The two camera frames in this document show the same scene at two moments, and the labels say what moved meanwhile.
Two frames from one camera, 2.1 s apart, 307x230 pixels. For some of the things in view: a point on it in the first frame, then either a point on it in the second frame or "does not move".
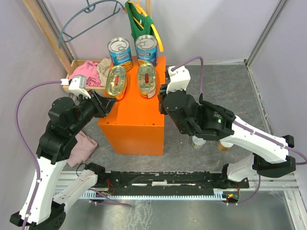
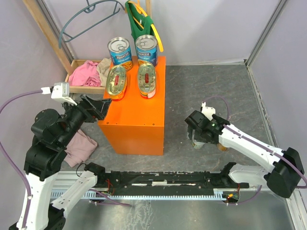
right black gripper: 163,91 -> 199,139
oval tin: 146,79 does not move
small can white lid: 223,145 does not move
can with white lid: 197,143 does not move
